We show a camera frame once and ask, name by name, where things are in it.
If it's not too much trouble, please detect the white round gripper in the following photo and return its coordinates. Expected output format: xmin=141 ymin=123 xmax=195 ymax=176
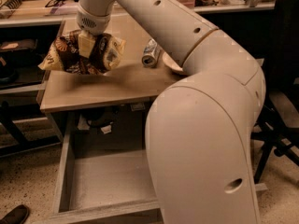
xmin=77 ymin=5 xmax=110 ymax=58

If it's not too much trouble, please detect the brown chip bag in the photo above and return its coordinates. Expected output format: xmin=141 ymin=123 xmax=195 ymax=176
xmin=38 ymin=30 xmax=125 ymax=75

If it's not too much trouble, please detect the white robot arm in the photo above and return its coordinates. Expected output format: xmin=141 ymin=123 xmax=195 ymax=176
xmin=78 ymin=0 xmax=265 ymax=224

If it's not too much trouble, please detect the beige counter cabinet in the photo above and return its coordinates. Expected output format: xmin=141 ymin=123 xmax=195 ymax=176
xmin=40 ymin=13 xmax=181 ymax=139

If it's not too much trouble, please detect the open grey wooden drawer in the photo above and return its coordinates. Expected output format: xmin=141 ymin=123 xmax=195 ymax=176
xmin=36 ymin=106 xmax=261 ymax=224

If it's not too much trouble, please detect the silver soda can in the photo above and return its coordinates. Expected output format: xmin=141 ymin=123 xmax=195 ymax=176
xmin=142 ymin=38 xmax=161 ymax=68

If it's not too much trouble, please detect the black coil spring holder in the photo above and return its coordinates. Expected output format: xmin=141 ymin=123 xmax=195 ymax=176
xmin=0 ymin=0 xmax=22 ymax=19

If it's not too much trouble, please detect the white paper bowl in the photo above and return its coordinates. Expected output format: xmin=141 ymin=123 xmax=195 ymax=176
xmin=162 ymin=52 xmax=184 ymax=76

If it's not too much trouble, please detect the brown shoe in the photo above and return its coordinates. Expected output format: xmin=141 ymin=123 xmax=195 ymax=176
xmin=0 ymin=204 xmax=30 ymax=224

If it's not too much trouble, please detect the black office chair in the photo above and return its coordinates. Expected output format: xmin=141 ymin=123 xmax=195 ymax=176
xmin=251 ymin=0 xmax=299 ymax=182

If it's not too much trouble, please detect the black cable under counter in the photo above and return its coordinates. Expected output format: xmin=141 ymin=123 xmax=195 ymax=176
xmin=81 ymin=106 xmax=120 ymax=129

